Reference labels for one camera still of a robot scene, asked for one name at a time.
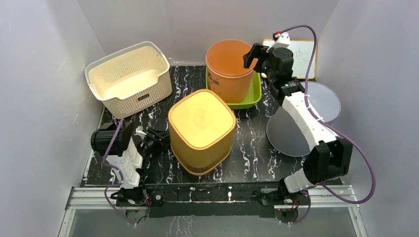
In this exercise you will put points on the green plastic tray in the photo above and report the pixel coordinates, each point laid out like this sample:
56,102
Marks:
252,95

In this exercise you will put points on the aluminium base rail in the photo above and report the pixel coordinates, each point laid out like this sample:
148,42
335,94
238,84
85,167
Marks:
223,201

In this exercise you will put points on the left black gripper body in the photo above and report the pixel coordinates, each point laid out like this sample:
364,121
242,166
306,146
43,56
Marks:
152,143

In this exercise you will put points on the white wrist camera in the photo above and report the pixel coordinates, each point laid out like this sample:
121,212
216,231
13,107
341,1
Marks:
140,132
281,39

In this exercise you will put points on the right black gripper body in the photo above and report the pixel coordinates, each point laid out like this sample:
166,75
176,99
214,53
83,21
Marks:
267,69

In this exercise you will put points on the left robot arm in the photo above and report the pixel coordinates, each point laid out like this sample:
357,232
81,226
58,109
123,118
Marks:
124,148

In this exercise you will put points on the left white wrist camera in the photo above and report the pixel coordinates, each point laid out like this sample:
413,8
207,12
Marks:
140,132

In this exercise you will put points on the grey plastic bucket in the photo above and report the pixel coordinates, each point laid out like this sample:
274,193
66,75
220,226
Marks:
283,133

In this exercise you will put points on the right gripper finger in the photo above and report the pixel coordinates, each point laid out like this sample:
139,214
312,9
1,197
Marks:
263,65
255,52

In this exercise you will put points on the yellow slatted waste basket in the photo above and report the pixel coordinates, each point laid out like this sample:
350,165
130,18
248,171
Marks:
201,128

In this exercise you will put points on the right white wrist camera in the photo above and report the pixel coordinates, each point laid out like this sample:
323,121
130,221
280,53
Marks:
281,39

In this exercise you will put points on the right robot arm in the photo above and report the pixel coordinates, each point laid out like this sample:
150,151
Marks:
330,154

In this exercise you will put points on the small whiteboard yellow frame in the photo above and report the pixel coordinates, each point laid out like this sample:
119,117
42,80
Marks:
302,51

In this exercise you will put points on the orange plastic bucket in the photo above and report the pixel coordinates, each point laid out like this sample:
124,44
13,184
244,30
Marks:
227,55

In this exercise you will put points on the cream perforated storage basket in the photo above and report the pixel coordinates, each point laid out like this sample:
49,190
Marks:
130,80

